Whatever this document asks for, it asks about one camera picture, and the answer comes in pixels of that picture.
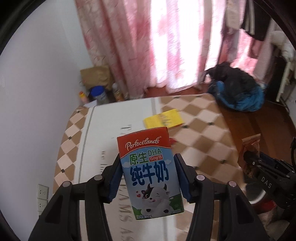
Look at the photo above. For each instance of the black garment pile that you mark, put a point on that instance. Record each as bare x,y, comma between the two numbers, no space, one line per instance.
233,78

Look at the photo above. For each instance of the checkered tablecloth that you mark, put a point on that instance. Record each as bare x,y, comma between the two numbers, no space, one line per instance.
203,129

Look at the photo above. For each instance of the red item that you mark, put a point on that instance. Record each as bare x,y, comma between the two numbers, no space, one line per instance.
263,201

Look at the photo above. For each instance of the red snack packet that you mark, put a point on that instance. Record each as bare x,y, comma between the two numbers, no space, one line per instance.
173,141

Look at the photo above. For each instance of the small light garment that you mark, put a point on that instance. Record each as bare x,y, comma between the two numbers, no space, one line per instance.
234,14

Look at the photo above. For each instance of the red and blue milk carton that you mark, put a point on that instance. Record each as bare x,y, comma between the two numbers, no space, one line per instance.
148,166

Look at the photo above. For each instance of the white wall socket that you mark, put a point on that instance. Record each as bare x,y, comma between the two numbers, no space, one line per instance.
42,198

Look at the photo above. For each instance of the white paper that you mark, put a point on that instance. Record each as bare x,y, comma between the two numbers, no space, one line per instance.
90,104

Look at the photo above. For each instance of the blue lidded canister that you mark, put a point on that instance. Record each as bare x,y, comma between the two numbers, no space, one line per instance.
99,95

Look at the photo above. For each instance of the pink floral curtain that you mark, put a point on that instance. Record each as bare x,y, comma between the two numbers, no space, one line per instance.
150,46

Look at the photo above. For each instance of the blue garment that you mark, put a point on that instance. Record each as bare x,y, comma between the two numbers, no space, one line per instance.
245,102

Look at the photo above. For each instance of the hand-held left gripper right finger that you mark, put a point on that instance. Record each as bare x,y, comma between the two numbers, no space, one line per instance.
183,180

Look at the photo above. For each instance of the pink robe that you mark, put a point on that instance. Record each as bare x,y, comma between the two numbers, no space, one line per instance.
264,62

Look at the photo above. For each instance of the brown paper bag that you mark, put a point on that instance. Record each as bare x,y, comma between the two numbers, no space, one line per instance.
97,76

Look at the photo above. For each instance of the orange snack packet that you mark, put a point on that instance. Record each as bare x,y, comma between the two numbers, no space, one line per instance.
251,143

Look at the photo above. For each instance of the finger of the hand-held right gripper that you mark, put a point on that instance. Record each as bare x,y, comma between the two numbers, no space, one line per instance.
254,163
277,163

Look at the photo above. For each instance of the black white striped pants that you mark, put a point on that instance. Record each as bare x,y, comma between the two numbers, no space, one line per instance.
285,81

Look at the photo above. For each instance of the clear plastic bottle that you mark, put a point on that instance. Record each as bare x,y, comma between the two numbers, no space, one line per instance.
117,92

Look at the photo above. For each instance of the yellow box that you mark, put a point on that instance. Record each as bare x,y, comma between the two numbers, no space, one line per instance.
161,118

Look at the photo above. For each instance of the black white striped garment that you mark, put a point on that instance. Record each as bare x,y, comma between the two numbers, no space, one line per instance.
256,20

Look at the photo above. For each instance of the orange bottle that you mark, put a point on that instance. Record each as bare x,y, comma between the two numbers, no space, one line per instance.
83,97

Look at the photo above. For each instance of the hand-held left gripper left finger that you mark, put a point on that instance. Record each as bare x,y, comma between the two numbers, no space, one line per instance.
114,183

